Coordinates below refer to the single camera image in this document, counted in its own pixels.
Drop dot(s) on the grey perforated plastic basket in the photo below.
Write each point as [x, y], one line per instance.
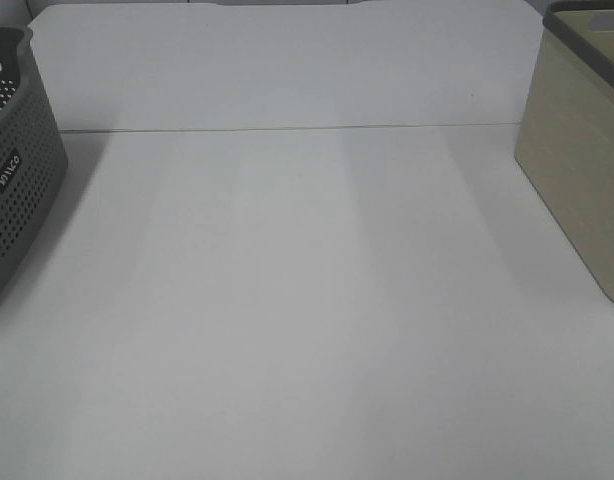
[33, 159]

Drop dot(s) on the beige bin with grey rim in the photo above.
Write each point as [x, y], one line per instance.
[565, 144]

